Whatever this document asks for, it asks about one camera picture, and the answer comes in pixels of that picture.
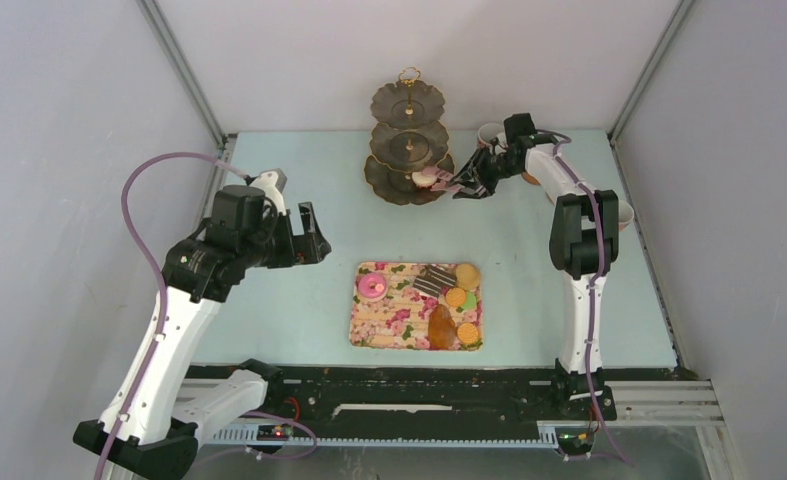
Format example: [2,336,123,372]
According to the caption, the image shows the brown croissant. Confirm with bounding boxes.
[427,304,456,350]

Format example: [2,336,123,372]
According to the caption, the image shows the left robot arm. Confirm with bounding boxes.
[73,185,331,479]

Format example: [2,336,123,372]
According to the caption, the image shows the purple cable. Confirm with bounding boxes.
[535,129,633,468]
[93,152,252,480]

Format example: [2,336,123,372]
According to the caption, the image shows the orange round biscuit middle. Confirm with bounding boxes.
[444,287,467,309]

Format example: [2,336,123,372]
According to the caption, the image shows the chocolate layered cake slice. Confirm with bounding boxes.
[412,264,457,298]

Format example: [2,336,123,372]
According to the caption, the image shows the white donut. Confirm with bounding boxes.
[410,171,437,189]

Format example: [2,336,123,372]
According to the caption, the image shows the yellow round cookie top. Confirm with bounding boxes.
[454,263,482,291]

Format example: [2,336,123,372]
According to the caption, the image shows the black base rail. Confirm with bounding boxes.
[186,359,617,443]

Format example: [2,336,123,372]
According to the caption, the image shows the orange round biscuit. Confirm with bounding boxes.
[444,287,467,309]
[456,322,481,346]

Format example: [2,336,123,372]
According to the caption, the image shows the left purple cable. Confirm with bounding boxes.
[93,152,252,480]

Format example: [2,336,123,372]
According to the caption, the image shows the pink mug at right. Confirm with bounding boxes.
[618,200,635,232]

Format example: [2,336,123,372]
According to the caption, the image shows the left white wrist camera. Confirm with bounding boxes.
[247,169,289,216]

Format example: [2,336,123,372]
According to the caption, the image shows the pink mug near stand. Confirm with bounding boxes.
[477,123,508,154]

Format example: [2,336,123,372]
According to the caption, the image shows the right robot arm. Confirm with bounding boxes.
[449,113,620,418]

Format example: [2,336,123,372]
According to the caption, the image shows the green macaron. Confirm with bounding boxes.
[459,291,478,311]

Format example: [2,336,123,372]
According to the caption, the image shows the pink frosted donut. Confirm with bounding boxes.
[356,272,388,302]

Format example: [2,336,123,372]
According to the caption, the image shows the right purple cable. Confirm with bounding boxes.
[535,129,633,468]

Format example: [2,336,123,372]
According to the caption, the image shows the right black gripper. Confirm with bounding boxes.
[446,146,522,200]

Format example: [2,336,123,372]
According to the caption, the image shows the three-tier dark cake stand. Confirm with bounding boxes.
[363,66,455,206]

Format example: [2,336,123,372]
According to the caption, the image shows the pink handled tongs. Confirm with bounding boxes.
[424,166,463,194]

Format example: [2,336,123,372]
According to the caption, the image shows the orange round biscuit bottom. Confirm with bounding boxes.
[456,322,481,346]

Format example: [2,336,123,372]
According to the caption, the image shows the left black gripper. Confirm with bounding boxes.
[240,201,330,269]

